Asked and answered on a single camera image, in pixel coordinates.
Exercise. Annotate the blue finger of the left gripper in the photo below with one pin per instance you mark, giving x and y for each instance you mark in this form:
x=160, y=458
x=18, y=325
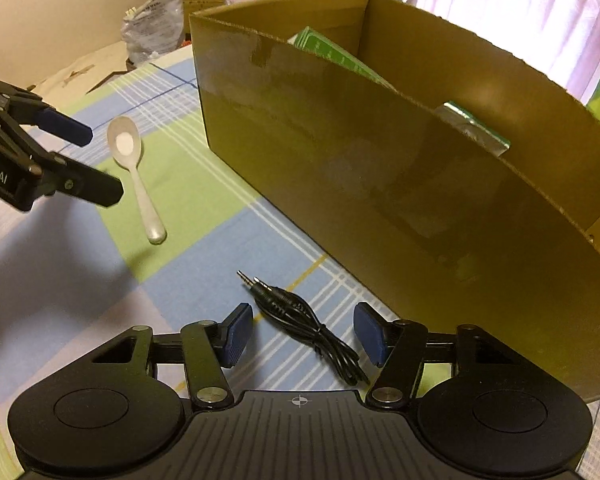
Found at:
x=63, y=126

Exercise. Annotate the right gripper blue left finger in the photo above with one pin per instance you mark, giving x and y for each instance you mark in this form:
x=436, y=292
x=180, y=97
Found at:
x=208, y=348

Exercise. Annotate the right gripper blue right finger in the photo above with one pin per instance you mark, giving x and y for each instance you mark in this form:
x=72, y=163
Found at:
x=398, y=349

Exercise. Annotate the white plastic spoon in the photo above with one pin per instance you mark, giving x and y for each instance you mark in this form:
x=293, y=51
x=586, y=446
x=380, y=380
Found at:
x=126, y=147

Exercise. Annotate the green spray medicine box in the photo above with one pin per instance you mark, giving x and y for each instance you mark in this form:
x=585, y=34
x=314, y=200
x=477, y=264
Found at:
x=310, y=40

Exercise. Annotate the silver foil bag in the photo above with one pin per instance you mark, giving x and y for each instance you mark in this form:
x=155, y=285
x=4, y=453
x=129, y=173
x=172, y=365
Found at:
x=472, y=127

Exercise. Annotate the grey plastic bag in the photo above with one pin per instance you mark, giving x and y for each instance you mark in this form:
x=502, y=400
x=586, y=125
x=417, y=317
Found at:
x=154, y=28

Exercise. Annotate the brown cardboard box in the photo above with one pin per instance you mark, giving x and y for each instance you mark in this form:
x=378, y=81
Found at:
x=428, y=216

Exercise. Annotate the curtain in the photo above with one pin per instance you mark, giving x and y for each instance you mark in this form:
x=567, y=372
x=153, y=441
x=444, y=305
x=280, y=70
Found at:
x=560, y=38

